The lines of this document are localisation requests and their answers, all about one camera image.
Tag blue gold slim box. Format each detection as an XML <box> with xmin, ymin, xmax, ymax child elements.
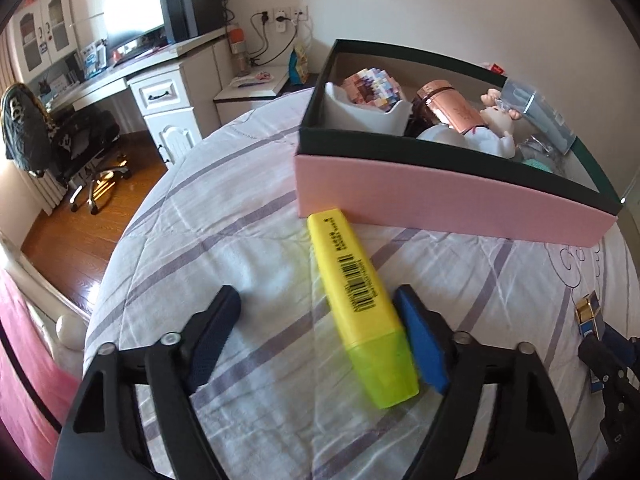
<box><xmin>574</xmin><ymin>290</ymin><xmax>605</xmax><ymax>394</ymax></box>

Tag yellow highlighter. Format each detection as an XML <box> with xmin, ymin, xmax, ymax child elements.
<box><xmin>307</xmin><ymin>209</ymin><xmax>419</xmax><ymax>408</ymax></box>

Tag pink pig doll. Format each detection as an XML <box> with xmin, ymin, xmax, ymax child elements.
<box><xmin>480</xmin><ymin>88</ymin><xmax>522</xmax><ymax>136</ymax></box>

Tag rose gold bottle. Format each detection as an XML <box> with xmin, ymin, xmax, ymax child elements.
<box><xmin>416</xmin><ymin>79</ymin><xmax>486</xmax><ymax>134</ymax></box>

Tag pink block figure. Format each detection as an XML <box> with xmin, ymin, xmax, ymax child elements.
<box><xmin>341</xmin><ymin>67</ymin><xmax>405</xmax><ymax>112</ymax></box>

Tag striped white tablecloth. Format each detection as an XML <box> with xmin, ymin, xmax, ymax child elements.
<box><xmin>81</xmin><ymin>86</ymin><xmax>640</xmax><ymax>480</ymax></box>

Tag pink bedding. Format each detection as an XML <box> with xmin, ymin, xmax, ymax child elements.
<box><xmin>1</xmin><ymin>272</ymin><xmax>79</xmax><ymax>479</ymax></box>

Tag pink and black storage box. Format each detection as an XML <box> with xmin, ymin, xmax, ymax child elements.
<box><xmin>294</xmin><ymin>39</ymin><xmax>622</xmax><ymax>247</ymax></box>

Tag teal round object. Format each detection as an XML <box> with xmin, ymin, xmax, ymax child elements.
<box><xmin>523</xmin><ymin>158</ymin><xmax>553</xmax><ymax>174</ymax></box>

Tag black office chair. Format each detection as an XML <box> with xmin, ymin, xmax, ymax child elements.
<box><xmin>51</xmin><ymin>106</ymin><xmax>131</xmax><ymax>216</ymax></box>

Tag clear wipes pack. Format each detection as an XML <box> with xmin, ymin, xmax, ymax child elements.
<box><xmin>501</xmin><ymin>78</ymin><xmax>576</xmax><ymax>155</ymax></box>

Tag white computer desk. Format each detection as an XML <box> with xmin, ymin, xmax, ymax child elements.
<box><xmin>51</xmin><ymin>28</ymin><xmax>232</xmax><ymax>167</ymax></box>

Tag low black white cabinet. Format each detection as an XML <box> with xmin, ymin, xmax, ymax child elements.
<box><xmin>213</xmin><ymin>65</ymin><xmax>318</xmax><ymax>125</ymax></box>

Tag dark jacket on chair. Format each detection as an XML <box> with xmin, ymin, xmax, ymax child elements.
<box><xmin>1</xmin><ymin>82</ymin><xmax>55</xmax><ymax>178</ymax></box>

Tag blue snack bag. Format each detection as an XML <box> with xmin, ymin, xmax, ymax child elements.
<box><xmin>288</xmin><ymin>41</ymin><xmax>309</xmax><ymax>86</ymax></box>

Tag orange cap bottle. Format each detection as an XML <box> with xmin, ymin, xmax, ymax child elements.
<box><xmin>229</xmin><ymin>28</ymin><xmax>250</xmax><ymax>77</ymax></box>

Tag white glass door cabinet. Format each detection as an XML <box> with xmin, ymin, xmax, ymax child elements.
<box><xmin>8</xmin><ymin>0</ymin><xmax>77</xmax><ymax>82</ymax></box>

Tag black computer monitor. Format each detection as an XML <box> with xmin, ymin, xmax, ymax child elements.
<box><xmin>103</xmin><ymin>0</ymin><xmax>164</xmax><ymax>53</ymax></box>

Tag black computer tower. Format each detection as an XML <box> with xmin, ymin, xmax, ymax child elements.
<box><xmin>160</xmin><ymin>0</ymin><xmax>224</xmax><ymax>44</ymax></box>

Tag wall power outlets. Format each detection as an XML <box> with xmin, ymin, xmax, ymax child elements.
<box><xmin>256</xmin><ymin>6</ymin><xmax>309</xmax><ymax>24</ymax></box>

